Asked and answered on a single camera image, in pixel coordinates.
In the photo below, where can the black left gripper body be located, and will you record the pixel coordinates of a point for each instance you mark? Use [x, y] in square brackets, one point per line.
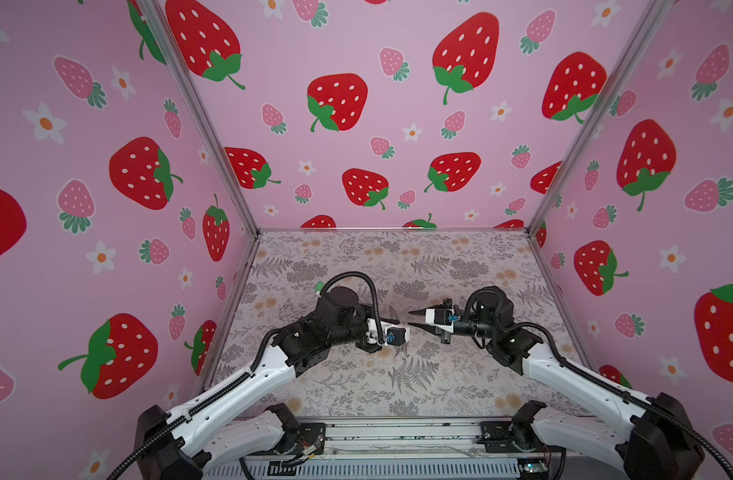
[362, 343]

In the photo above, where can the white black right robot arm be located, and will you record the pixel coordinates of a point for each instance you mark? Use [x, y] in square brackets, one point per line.
[643, 436]

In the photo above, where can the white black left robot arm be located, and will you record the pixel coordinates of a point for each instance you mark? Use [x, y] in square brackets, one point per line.
[181, 443]

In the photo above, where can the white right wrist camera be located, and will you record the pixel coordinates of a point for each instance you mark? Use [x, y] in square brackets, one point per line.
[443, 316]

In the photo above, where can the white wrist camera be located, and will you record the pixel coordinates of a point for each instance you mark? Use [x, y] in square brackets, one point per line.
[391, 335]
[443, 316]

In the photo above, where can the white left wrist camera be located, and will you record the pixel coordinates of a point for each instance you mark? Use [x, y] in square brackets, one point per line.
[391, 335]

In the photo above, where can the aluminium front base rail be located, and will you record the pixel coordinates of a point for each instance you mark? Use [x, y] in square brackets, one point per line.
[364, 437]

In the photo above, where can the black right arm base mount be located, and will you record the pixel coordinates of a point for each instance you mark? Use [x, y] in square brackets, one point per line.
[516, 435]

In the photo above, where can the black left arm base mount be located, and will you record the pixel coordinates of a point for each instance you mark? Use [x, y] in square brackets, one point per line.
[284, 435]

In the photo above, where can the grey slotted cable duct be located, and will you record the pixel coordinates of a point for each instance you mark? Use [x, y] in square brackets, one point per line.
[416, 468]

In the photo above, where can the right aluminium corner post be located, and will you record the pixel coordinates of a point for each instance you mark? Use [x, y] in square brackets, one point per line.
[647, 27]

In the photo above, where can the aluminium corner post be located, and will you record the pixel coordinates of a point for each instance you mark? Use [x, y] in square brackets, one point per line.
[163, 35]
[647, 27]

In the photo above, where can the left aluminium corner post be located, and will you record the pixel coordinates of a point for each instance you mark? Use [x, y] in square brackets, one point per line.
[163, 35]

